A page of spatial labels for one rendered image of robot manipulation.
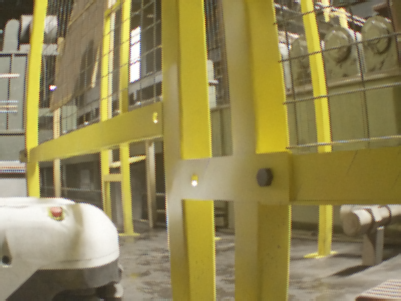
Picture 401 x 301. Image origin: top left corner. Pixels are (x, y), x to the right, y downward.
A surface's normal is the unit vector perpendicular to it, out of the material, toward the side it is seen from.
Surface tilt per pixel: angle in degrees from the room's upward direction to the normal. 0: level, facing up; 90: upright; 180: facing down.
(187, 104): 90
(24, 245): 90
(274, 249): 90
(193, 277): 90
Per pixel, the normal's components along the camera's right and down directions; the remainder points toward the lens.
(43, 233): 0.47, -0.05
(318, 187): -0.85, 0.02
